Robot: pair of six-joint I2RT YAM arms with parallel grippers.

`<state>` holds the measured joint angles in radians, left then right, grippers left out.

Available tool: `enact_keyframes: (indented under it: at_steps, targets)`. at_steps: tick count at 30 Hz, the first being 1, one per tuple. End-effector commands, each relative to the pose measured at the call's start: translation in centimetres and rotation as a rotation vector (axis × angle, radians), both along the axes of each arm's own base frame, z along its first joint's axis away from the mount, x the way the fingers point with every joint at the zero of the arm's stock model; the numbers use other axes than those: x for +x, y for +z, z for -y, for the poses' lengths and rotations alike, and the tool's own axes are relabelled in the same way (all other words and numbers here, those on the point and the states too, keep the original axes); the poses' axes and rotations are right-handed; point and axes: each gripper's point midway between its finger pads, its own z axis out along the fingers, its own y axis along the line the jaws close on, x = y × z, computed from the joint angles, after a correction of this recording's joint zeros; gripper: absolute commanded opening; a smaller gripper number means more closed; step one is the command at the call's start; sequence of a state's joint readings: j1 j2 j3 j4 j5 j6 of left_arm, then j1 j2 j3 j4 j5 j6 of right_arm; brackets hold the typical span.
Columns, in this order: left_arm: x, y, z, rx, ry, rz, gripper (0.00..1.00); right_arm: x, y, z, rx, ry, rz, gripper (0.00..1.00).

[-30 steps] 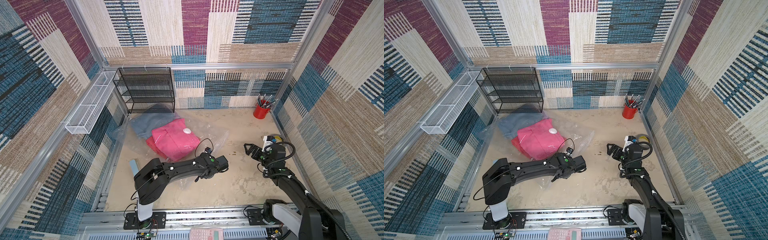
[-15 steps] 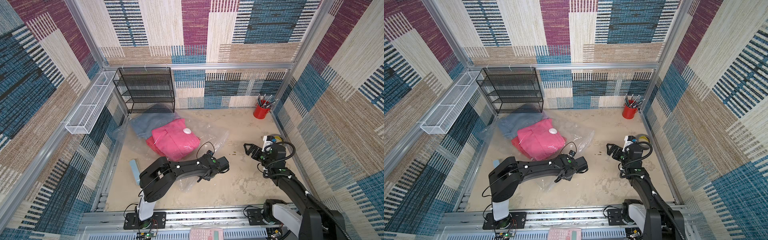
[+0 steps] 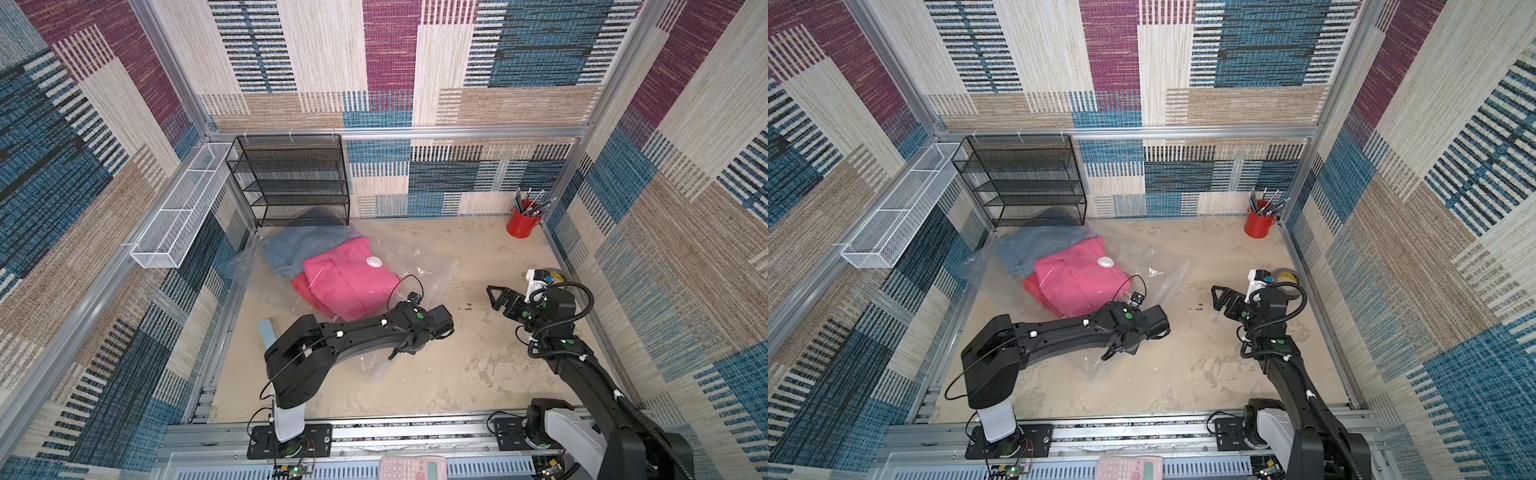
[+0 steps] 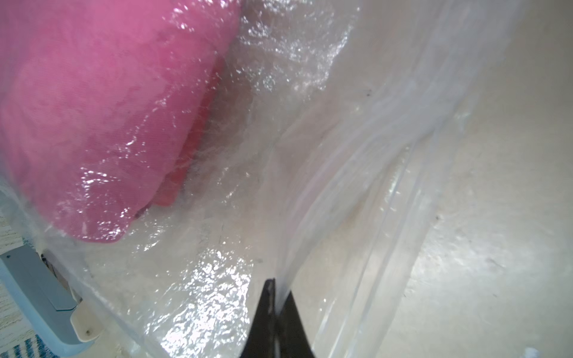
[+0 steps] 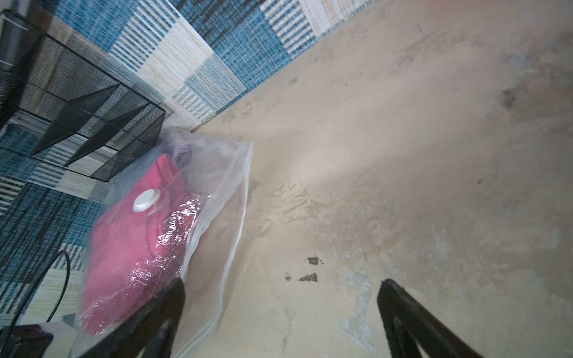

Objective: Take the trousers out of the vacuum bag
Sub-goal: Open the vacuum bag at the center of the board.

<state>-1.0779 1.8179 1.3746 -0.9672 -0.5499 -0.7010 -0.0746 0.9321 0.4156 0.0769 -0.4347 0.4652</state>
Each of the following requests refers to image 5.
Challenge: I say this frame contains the black cable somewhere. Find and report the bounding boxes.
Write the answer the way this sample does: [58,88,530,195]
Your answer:
[0,249,72,354]

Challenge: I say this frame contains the black mesh shelf rack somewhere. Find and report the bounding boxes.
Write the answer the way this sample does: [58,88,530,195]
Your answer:
[1,10,166,182]

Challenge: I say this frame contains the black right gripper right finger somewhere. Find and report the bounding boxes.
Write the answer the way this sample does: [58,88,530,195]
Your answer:
[377,279,480,357]

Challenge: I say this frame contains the white vacuum bag valve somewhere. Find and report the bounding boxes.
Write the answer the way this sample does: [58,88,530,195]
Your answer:
[133,189,161,213]

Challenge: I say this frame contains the clear plastic vacuum bag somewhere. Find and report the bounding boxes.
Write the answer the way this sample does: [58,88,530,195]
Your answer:
[71,128,253,357]

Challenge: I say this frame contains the pink trousers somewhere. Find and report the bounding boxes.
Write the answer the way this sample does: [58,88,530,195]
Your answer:
[79,154,201,335]

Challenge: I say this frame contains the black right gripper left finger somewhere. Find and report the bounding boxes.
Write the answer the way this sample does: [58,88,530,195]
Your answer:
[82,278,185,358]

